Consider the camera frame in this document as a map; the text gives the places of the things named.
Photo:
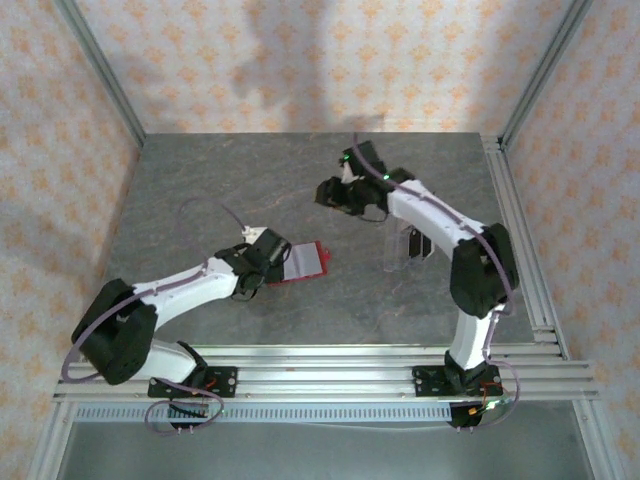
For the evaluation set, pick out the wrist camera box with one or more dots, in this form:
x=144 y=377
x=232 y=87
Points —
x=364 y=159
x=267 y=245

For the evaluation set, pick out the aluminium side rail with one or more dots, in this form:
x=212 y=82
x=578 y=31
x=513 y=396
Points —
x=515 y=210

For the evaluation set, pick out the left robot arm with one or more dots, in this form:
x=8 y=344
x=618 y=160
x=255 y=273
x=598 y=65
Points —
x=190 y=290

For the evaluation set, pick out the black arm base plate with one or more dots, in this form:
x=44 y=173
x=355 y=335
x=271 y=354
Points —
x=425 y=382
x=225 y=382

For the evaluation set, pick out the slim aluminium table-edge rail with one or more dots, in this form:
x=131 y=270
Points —
x=325 y=352

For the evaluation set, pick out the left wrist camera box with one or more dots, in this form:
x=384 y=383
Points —
x=267 y=245

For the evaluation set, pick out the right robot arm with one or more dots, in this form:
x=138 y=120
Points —
x=425 y=210

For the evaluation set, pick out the wide aluminium base rail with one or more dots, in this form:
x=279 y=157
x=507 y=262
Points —
x=325 y=382

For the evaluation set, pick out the aluminium frame leg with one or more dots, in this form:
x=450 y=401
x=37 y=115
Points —
x=54 y=440
x=592 y=440

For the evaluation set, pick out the clear acrylic card stand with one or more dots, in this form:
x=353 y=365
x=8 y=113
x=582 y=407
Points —
x=395 y=250

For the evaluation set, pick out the red card holder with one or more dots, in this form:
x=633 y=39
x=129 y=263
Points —
x=307 y=260

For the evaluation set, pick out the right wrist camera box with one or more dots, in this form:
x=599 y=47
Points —
x=364 y=159

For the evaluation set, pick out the aluminium corner post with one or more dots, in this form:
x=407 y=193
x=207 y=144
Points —
x=104 y=70
x=542 y=70

